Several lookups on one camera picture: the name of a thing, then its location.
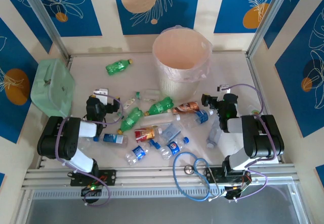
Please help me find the tiny clear bottle green cap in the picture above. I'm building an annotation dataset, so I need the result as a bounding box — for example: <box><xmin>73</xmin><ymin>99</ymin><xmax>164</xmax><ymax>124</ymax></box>
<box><xmin>112</xmin><ymin>111</ymin><xmax>126</xmax><ymax>123</ymax></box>

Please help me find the small white labelled bottle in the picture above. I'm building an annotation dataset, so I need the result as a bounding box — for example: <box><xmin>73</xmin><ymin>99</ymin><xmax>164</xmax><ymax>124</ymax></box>
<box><xmin>123</xmin><ymin>97</ymin><xmax>136</xmax><ymax>109</ymax></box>

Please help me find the copper brown labelled bottle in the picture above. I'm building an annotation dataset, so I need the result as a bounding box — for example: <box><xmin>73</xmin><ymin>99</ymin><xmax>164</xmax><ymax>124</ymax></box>
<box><xmin>173</xmin><ymin>101</ymin><xmax>200</xmax><ymax>114</ymax></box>

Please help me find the green plastic bottle yellow cap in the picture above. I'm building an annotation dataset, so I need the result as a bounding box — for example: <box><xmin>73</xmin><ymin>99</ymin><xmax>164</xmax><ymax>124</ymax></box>
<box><xmin>144</xmin><ymin>97</ymin><xmax>175</xmax><ymax>116</ymax></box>
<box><xmin>116</xmin><ymin>107</ymin><xmax>144</xmax><ymax>135</ymax></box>

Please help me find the clear bottle pale blue cap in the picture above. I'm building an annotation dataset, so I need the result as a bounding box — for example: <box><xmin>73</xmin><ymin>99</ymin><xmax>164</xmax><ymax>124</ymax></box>
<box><xmin>206</xmin><ymin>117</ymin><xmax>224</xmax><ymax>149</ymax></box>

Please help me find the short green plastic bottle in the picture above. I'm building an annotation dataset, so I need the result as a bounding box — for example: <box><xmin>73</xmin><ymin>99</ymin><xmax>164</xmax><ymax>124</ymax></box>
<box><xmin>105</xmin><ymin>59</ymin><xmax>134</xmax><ymax>76</ymax></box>

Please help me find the red and gold labelled bottle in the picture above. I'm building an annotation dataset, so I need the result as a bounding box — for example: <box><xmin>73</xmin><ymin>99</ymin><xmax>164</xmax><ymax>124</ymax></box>
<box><xmin>134</xmin><ymin>125</ymin><xmax>163</xmax><ymax>143</ymax></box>

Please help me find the clear bottle white cap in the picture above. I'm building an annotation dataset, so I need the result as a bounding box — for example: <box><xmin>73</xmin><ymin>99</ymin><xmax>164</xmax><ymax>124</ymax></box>
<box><xmin>140</xmin><ymin>113</ymin><xmax>181</xmax><ymax>128</ymax></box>

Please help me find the pepsi label bottle blue cap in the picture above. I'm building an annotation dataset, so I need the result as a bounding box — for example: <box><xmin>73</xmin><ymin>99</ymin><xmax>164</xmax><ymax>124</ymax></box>
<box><xmin>159</xmin><ymin>137</ymin><xmax>190</xmax><ymax>160</ymax></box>

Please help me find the pink plastic bin liner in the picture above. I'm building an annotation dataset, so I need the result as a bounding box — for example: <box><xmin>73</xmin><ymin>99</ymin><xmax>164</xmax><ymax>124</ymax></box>
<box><xmin>152</xmin><ymin>24</ymin><xmax>213</xmax><ymax>83</ymax></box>

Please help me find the white ribbed waste bin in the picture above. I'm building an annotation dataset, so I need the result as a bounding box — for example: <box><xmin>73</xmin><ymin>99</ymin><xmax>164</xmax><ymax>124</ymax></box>
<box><xmin>152</xmin><ymin>28</ymin><xmax>212</xmax><ymax>102</ymax></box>

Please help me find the mint green zip case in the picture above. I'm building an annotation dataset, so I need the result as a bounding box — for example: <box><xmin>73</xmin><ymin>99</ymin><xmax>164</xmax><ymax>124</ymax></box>
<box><xmin>30</xmin><ymin>59</ymin><xmax>76</xmax><ymax>117</ymax></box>

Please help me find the blue stethoscope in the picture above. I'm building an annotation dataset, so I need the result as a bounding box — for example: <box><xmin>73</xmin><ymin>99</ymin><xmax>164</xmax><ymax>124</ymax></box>
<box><xmin>173</xmin><ymin>151</ymin><xmax>229</xmax><ymax>202</ymax></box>

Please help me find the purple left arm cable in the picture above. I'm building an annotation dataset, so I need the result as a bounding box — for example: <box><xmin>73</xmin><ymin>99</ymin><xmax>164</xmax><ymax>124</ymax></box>
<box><xmin>56</xmin><ymin>94</ymin><xmax>124</xmax><ymax>207</ymax></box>

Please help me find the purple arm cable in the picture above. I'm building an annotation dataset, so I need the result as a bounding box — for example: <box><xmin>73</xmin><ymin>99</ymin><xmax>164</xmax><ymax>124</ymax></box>
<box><xmin>226</xmin><ymin>83</ymin><xmax>278</xmax><ymax>201</ymax></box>
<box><xmin>56</xmin><ymin>94</ymin><xmax>124</xmax><ymax>207</ymax></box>

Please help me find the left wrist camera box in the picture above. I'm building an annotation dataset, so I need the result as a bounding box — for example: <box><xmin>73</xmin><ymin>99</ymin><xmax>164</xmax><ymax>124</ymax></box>
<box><xmin>93</xmin><ymin>88</ymin><xmax>110</xmax><ymax>101</ymax></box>

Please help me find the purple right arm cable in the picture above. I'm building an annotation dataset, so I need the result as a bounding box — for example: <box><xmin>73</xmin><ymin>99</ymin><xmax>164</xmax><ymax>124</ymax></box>
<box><xmin>226</xmin><ymin>83</ymin><xmax>278</xmax><ymax>201</ymax></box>

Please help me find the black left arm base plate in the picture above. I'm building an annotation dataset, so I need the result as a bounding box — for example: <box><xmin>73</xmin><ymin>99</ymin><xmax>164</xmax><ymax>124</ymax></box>
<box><xmin>70</xmin><ymin>169</ymin><xmax>117</xmax><ymax>197</ymax></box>

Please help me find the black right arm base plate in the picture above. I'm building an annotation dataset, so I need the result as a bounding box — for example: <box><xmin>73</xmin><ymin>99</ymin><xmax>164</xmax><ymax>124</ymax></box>
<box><xmin>208</xmin><ymin>167</ymin><xmax>253</xmax><ymax>202</ymax></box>

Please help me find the aluminium extrusion mounting rail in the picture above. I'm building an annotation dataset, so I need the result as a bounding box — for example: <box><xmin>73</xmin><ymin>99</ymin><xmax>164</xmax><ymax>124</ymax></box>
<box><xmin>21</xmin><ymin>163</ymin><xmax>301</xmax><ymax>191</ymax></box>

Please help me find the grey slotted cable duct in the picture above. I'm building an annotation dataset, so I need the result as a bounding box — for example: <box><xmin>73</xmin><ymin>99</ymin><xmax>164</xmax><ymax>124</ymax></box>
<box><xmin>31</xmin><ymin>186</ymin><xmax>294</xmax><ymax>200</ymax></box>

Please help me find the aluminium frame post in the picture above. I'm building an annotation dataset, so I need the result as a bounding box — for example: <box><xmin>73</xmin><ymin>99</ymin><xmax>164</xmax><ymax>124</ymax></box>
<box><xmin>19</xmin><ymin>0</ymin><xmax>71</xmax><ymax>60</ymax></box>
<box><xmin>247</xmin><ymin>0</ymin><xmax>292</xmax><ymax>58</ymax></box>

